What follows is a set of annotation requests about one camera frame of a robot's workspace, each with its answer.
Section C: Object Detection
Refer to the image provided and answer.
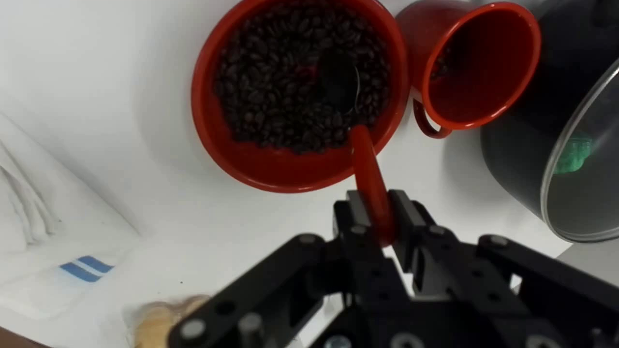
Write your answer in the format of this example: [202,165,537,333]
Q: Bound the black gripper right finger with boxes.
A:
[386,190,619,348]

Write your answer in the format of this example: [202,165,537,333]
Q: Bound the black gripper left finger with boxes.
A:
[167,190,413,348]

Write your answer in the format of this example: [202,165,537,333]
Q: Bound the red bowl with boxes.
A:
[189,0,411,196]

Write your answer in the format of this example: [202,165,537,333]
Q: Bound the red handled metal spoon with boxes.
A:
[316,54,396,248]

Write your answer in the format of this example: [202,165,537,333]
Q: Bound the dark coffee beans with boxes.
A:
[212,4,392,155]

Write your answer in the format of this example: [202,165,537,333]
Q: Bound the glass pot lid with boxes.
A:
[539,56,619,246]

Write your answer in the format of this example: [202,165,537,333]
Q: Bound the black cooking pot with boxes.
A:
[479,0,619,225]

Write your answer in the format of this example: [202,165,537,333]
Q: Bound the beige round bun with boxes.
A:
[121,294,210,348]

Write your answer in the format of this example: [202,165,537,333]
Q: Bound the red enamel mug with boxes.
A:
[392,0,543,141]

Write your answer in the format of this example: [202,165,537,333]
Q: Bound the white towel blue print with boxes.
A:
[0,114,140,325]

